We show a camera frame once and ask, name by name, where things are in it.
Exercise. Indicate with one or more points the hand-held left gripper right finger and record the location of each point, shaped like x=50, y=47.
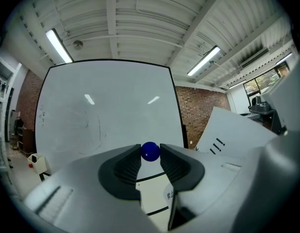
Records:
x=225, y=190

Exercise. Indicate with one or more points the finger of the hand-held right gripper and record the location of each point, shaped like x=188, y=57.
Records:
x=288, y=159
x=294, y=98

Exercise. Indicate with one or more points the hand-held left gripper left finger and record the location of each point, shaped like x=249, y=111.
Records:
x=86, y=203

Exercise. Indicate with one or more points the white paper sheet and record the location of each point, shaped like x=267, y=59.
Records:
x=232, y=132

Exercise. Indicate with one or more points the round blue magnet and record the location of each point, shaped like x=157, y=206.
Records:
x=150, y=151

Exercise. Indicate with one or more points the large black-framed whiteboard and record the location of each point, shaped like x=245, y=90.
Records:
x=115, y=93

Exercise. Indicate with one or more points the black machine on desk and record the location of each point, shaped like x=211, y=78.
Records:
x=261, y=108

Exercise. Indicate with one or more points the dark framed window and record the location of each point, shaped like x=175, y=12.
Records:
x=263, y=81

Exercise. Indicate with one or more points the long ceiling light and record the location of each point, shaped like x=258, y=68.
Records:
x=58, y=46
x=203, y=61
x=237, y=83
x=284, y=58

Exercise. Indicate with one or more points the ceiling air conditioner vent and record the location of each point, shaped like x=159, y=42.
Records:
x=255, y=57

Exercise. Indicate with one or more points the cream marker holder box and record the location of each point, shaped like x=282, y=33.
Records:
x=39, y=164

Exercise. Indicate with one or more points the dark low cabinet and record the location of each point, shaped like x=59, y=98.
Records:
x=26, y=139

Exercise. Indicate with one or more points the white storage shelf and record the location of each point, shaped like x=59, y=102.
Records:
x=0, y=101

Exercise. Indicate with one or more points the round ceiling smoke detector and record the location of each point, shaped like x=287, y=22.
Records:
x=77, y=45

